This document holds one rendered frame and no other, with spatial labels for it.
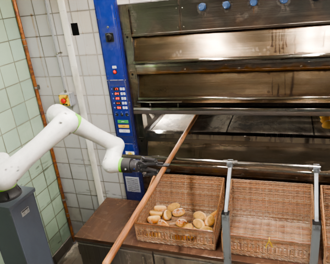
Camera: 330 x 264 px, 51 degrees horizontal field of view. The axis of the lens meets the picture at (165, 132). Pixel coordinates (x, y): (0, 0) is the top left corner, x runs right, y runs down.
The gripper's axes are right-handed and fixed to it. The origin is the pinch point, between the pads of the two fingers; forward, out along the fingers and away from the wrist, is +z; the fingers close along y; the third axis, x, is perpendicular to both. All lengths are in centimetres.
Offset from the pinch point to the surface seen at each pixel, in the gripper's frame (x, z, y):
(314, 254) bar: 8, 84, 44
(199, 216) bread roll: -32, 11, 56
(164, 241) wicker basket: -4, -7, 59
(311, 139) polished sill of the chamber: -52, 84, 2
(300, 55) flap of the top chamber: -48, 75, -53
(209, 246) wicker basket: -5, 23, 59
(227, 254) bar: 7, 36, 53
